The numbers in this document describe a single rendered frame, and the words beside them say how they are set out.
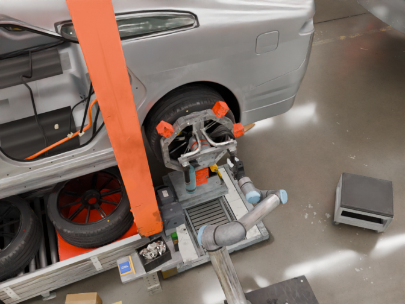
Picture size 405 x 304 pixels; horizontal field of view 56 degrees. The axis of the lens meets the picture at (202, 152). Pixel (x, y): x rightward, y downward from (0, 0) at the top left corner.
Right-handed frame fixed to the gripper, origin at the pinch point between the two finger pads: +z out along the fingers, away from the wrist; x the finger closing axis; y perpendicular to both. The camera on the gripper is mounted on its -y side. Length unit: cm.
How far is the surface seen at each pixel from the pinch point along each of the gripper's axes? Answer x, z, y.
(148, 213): -67, -19, 4
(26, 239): -153, 14, 34
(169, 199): -47, 13, 42
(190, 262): -46, -28, 75
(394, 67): 273, 119, 83
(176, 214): -45, -2, 43
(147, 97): -45, 33, -46
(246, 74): 26, 33, -42
